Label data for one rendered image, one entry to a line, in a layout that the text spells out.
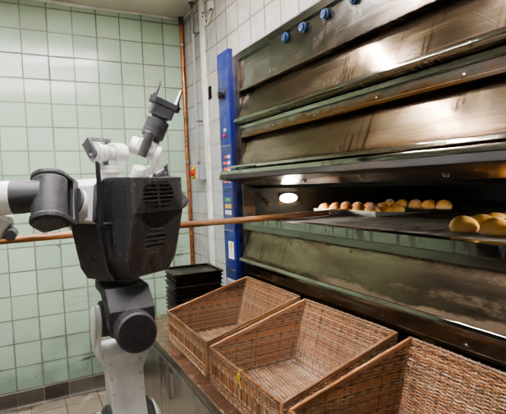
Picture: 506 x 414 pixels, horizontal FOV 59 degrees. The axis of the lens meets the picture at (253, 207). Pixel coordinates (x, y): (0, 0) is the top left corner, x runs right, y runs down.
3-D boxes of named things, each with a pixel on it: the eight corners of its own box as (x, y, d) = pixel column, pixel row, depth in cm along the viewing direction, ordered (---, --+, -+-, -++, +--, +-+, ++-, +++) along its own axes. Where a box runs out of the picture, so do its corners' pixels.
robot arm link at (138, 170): (165, 145, 173) (155, 177, 178) (143, 137, 173) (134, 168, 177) (161, 149, 167) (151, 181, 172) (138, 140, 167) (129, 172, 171)
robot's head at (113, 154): (130, 170, 143) (128, 142, 142) (103, 170, 134) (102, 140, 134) (116, 172, 147) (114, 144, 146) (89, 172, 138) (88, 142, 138)
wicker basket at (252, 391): (307, 357, 202) (305, 296, 200) (403, 411, 152) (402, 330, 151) (207, 384, 179) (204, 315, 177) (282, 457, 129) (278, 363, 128)
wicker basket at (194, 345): (250, 323, 255) (247, 274, 253) (305, 355, 205) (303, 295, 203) (166, 339, 233) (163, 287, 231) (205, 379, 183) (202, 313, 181)
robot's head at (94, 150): (123, 154, 139) (112, 135, 141) (100, 154, 132) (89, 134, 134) (112, 167, 142) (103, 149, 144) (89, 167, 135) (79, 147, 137)
